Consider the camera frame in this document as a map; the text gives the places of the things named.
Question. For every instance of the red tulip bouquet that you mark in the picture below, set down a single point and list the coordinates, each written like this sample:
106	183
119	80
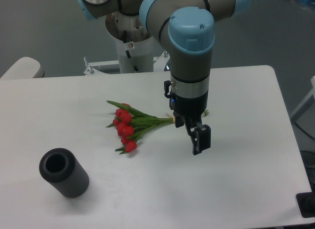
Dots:
132	124

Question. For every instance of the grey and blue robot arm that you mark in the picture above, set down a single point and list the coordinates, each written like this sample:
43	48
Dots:
186	30

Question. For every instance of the white metal base frame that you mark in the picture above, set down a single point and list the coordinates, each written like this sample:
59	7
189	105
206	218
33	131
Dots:
161	63

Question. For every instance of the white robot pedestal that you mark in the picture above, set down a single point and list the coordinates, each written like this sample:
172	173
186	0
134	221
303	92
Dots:
133	42

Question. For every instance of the black cable grommet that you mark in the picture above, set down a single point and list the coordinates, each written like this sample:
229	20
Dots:
306	203

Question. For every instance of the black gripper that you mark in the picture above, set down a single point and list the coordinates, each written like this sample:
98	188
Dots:
191	109

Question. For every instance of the white chair armrest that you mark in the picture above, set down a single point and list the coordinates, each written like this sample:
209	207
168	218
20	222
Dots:
24	68

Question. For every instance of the white side furniture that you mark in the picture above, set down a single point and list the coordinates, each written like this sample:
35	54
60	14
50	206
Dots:
304	104

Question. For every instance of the black ribbed cylindrical vase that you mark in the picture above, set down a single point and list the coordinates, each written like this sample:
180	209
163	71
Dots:
60	168

